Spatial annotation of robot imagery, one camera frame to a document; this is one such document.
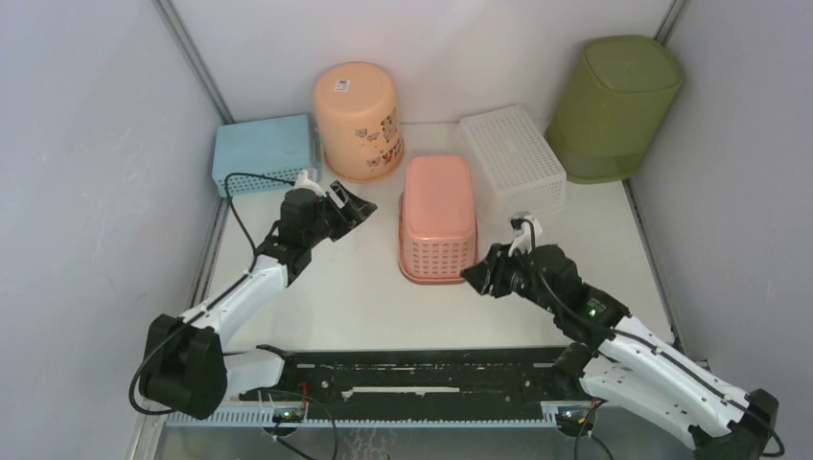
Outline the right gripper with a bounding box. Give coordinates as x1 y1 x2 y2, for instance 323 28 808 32
458 241 557 314

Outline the right black cable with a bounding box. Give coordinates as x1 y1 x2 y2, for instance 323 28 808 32
511 218 787 460

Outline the pink plastic basket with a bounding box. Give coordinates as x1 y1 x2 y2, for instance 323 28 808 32
398 155 478 285

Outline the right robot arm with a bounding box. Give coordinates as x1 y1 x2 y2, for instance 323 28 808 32
460 243 785 459

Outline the left black cable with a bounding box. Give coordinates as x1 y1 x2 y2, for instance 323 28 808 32
128 172 300 417

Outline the clear white plastic tray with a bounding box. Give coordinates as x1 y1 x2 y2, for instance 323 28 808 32
453 104 568 224

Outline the white toothed cable duct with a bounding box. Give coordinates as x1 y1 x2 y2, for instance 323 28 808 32
164 404 560 428

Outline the black cable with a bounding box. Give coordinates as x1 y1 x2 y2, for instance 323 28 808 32
128 172 300 417
511 218 787 460

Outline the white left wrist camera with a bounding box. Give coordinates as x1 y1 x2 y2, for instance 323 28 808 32
293 169 326 197

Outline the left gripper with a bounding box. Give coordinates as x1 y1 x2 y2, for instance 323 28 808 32
304 182 376 248

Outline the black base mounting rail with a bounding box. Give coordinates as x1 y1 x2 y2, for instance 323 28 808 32
239 347 592 420

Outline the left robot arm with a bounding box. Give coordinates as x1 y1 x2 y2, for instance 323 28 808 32
128 174 378 420

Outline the green mesh waste bin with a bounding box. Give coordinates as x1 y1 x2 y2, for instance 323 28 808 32
545 34 684 184

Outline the orange capybara bucket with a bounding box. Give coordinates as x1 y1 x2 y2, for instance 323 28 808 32
313 61 405 183

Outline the blue plastic basket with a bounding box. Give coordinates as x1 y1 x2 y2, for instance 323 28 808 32
211 114 322 197

